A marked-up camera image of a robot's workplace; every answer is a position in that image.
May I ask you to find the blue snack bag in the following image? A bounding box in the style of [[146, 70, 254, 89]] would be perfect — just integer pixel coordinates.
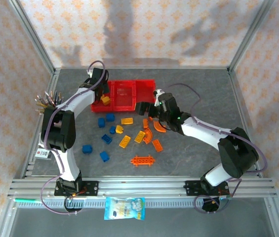
[[104, 196, 146, 221]]

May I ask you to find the thin aluminium rail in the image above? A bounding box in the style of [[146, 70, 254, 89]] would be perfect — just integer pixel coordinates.
[[54, 65, 231, 70]]

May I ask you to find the green pen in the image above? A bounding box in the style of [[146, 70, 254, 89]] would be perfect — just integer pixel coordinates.
[[14, 197, 42, 202]]

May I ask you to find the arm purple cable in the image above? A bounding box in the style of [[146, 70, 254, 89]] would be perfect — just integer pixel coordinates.
[[168, 83, 269, 214], [40, 60, 110, 215]]

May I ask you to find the small printed card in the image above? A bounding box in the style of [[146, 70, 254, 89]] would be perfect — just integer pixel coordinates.
[[34, 147, 51, 160]]

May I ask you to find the bunch of pencils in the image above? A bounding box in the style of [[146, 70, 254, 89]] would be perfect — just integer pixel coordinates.
[[35, 90, 65, 115]]

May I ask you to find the orange lego chassis piece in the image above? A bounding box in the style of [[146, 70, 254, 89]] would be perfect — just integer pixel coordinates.
[[130, 155, 156, 168]]

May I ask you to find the aluminium side rail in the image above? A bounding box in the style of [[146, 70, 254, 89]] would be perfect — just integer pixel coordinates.
[[13, 70, 61, 178], [228, 70, 263, 178]]

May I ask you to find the orange lego arch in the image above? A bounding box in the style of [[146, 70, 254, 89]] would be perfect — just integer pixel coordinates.
[[143, 128, 155, 145], [153, 120, 167, 133]]

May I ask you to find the aluminium frame post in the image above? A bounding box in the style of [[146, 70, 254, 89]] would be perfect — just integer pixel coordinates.
[[228, 0, 275, 74], [7, 0, 56, 75]]

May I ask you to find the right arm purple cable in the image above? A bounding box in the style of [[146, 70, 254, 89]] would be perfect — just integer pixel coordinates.
[[168, 83, 269, 214]]

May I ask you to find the red plastic bin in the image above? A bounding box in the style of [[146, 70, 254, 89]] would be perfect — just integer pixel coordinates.
[[111, 80, 138, 113], [134, 78, 157, 106], [90, 80, 115, 114]]

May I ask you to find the wide aluminium extrusion beam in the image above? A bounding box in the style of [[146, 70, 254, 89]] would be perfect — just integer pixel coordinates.
[[7, 176, 277, 198]]

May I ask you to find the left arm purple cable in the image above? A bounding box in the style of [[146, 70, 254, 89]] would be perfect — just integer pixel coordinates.
[[40, 60, 110, 215]]

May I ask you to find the grey slotted cable duct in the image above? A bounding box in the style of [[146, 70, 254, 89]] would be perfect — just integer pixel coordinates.
[[18, 197, 231, 208]]

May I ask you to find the orange lego plate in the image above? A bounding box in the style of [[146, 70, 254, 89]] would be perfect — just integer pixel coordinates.
[[152, 139, 164, 152]]

